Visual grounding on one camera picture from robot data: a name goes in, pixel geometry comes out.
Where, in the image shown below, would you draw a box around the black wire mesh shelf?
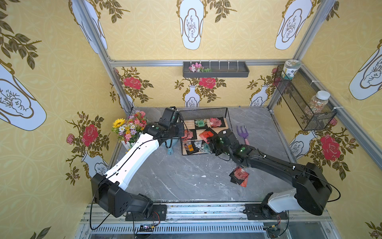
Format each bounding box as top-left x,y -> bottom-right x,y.
180,108 -> 232,156

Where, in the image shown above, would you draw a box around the da hong pao tea bag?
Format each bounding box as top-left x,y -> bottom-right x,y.
229,166 -> 249,188

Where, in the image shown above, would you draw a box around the green grape oolong tea bag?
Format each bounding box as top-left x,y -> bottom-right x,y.
195,119 -> 208,128

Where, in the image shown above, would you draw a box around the red black tea bag front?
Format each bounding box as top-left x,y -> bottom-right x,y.
182,129 -> 194,141

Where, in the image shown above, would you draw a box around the colourful artificial flower bouquet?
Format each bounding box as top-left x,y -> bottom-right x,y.
112,111 -> 148,143

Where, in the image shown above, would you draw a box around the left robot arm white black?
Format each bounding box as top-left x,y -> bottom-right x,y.
91,107 -> 184,218

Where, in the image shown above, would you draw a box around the white lidded printed jar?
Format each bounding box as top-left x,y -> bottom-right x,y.
281,59 -> 301,80

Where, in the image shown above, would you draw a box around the clear jar white lid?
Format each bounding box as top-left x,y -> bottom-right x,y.
304,91 -> 331,117

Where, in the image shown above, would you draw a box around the pink tea bag back right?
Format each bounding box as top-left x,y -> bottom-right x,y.
210,118 -> 222,128

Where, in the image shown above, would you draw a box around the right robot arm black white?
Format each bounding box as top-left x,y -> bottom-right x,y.
207,129 -> 333,219

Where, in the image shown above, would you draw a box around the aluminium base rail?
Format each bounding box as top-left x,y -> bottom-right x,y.
75,201 -> 340,239

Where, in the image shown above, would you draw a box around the purple garden fork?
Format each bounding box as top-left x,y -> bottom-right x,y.
236,125 -> 250,145

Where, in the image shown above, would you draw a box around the white picket fence planter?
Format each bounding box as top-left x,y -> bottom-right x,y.
121,141 -> 135,151

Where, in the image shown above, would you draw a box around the black wire wall basket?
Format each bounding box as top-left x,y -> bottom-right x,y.
274,65 -> 337,131

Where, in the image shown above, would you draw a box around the small pink flowers in tray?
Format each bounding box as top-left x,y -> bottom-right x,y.
189,62 -> 211,73

